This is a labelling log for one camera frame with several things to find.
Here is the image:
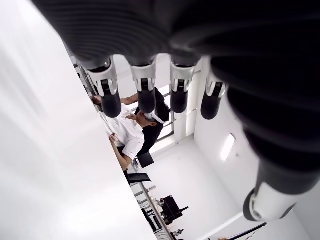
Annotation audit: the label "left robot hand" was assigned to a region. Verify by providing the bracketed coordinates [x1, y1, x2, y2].
[31, 0, 320, 222]

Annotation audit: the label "white VR headset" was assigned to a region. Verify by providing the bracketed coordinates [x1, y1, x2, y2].
[144, 112, 167, 125]

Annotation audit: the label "rectangular ceiling light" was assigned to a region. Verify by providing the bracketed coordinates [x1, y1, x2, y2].
[219, 133, 236, 162]

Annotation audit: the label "dark framed window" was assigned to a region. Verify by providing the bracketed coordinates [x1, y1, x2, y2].
[152, 83, 201, 145]

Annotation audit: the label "standing person black clothes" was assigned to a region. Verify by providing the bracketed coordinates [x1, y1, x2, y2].
[119, 86, 172, 157]

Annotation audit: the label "seated person white shirt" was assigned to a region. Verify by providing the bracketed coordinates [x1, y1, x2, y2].
[91, 96, 146, 172]

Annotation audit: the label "small tilted black monitor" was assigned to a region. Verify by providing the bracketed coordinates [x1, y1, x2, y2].
[138, 151, 155, 169]

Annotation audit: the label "black boxy equipment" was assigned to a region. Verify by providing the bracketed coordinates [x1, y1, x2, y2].
[159, 196, 190, 225]

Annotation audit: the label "black boom pole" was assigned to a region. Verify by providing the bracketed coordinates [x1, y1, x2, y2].
[219, 221, 268, 240]

